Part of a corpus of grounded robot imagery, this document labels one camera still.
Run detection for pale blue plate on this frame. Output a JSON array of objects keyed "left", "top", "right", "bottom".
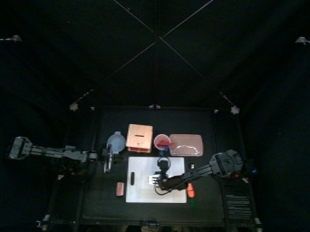
[{"left": 106, "top": 130, "right": 127, "bottom": 154}]

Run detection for white cutting board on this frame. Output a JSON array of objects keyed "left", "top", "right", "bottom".
[{"left": 125, "top": 156, "right": 187, "bottom": 204}]

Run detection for reddish toy sushi piece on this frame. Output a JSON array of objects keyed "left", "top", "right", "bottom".
[{"left": 115, "top": 181, "right": 126, "bottom": 198}]

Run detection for orange toy carrot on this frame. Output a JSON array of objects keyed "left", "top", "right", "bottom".
[{"left": 186, "top": 182, "right": 198, "bottom": 204}]

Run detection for light wooden box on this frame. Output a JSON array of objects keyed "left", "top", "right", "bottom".
[{"left": 125, "top": 123, "right": 155, "bottom": 154}]

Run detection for red plastic cup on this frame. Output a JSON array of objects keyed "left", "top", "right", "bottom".
[{"left": 153, "top": 133, "right": 174, "bottom": 151}]

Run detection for pink rectangular tray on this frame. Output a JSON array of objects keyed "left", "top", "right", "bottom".
[{"left": 169, "top": 133, "right": 205, "bottom": 158}]

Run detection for white printed warning label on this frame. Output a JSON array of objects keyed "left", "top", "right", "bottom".
[{"left": 225, "top": 193, "right": 253, "bottom": 219}]

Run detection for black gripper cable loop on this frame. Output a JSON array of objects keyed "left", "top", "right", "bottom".
[{"left": 154, "top": 184, "right": 170, "bottom": 197}]

